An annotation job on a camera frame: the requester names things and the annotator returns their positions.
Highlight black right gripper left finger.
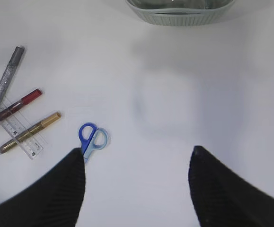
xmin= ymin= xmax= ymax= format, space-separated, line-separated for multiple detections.
xmin=0 ymin=148 xmax=86 ymax=227

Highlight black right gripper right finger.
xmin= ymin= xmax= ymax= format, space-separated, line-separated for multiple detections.
xmin=188 ymin=146 xmax=274 ymax=227

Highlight gold glitter pen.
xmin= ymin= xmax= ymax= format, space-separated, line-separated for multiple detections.
xmin=0 ymin=112 xmax=62 ymax=159

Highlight clear plastic ruler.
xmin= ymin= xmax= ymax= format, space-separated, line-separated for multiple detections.
xmin=0 ymin=98 xmax=44 ymax=160

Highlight red glitter pen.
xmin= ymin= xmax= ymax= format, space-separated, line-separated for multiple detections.
xmin=0 ymin=89 xmax=42 ymax=123

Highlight silver glitter pen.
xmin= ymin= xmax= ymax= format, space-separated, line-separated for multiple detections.
xmin=0 ymin=46 xmax=25 ymax=104

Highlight green woven plastic basket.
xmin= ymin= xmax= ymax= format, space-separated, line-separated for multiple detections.
xmin=126 ymin=0 xmax=235 ymax=26

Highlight blue scissors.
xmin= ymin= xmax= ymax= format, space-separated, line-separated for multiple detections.
xmin=78 ymin=122 xmax=109 ymax=164

